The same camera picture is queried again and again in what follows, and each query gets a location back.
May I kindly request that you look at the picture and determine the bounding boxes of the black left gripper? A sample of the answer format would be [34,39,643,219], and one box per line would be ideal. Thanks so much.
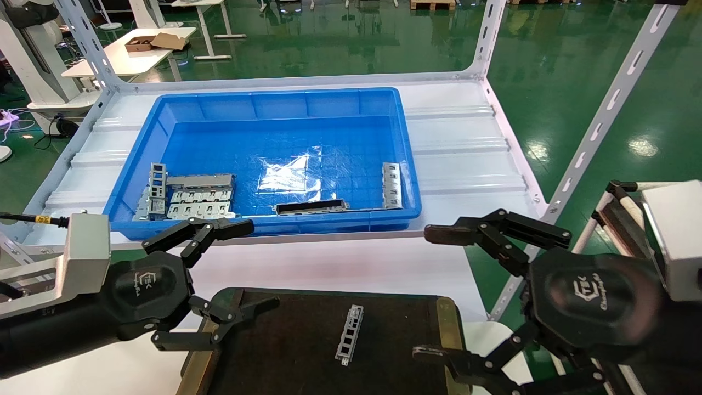
[107,217,280,352]

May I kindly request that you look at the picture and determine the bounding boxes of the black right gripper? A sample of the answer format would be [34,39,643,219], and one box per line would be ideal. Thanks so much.
[412,208,675,395]

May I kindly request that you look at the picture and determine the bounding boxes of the grey slotted metal part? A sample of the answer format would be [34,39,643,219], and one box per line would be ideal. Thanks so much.
[335,304,365,366]

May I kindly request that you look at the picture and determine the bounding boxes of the grey flat metal part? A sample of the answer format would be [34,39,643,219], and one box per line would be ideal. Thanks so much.
[133,187,151,222]

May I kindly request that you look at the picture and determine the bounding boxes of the black metal channel part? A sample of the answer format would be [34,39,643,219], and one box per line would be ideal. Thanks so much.
[275,199,349,216]

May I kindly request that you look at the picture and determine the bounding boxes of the black tray container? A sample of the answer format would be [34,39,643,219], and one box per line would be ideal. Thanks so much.
[175,287,472,395]

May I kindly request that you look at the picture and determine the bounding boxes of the blue plastic bin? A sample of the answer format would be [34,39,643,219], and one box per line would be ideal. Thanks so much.
[103,88,423,240]

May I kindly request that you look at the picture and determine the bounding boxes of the grey clipped metal strip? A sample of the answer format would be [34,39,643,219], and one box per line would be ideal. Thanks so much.
[382,162,403,210]

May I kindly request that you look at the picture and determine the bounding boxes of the white cart with black roller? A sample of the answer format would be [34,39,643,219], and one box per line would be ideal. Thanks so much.
[557,180,702,395]

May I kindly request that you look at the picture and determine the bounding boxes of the white slotted metal shelf rack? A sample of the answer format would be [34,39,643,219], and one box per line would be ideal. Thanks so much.
[0,0,687,321]

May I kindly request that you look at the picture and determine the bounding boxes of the white table with cardboard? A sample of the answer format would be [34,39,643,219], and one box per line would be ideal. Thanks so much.
[61,27,197,83]

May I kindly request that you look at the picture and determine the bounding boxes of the brown cardboard box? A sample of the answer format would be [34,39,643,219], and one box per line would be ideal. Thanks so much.
[125,33,190,53]

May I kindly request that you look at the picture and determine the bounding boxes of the white empty table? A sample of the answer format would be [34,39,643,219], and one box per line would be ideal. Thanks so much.
[171,0,247,60]

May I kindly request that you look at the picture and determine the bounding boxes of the white power strip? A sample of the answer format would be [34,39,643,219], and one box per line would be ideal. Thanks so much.
[0,109,35,131]

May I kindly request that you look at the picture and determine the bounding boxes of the grey long metal bracket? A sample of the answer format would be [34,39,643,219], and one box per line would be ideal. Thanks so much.
[166,174,236,191]

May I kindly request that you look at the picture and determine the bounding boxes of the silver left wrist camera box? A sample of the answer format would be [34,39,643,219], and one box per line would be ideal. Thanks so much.
[63,213,111,301]

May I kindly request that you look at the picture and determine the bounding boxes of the silver camera mount bracket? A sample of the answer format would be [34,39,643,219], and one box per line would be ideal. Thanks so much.
[0,258,72,320]

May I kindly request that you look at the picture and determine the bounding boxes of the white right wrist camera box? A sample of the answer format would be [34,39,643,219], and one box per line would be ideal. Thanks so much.
[642,180,702,302]

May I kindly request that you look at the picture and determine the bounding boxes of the white machine pedestal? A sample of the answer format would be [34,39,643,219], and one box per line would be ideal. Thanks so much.
[0,0,102,119]

